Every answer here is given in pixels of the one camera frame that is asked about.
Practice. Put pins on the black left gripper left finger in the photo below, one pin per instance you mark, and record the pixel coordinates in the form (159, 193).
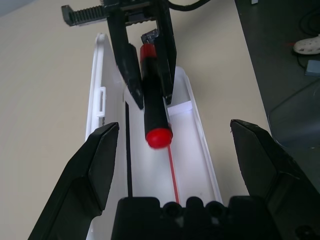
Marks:
(100, 160)

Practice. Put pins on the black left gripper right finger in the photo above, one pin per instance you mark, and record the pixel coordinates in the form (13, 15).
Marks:
(255, 155)

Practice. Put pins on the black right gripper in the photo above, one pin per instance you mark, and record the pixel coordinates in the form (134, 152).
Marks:
(130, 10)

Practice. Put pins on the white perforated clog shoe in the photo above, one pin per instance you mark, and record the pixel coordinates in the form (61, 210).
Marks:
(307, 46)

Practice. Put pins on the white plastic pencil case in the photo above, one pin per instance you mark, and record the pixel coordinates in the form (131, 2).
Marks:
(150, 172)

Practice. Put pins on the transparent plastic floor mat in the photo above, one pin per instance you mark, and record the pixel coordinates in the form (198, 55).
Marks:
(300, 117)

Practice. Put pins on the small grey floor box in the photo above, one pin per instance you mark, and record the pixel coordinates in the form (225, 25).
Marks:
(313, 68)

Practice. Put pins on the black marker with red cap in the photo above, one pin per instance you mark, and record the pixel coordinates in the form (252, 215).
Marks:
(155, 112)

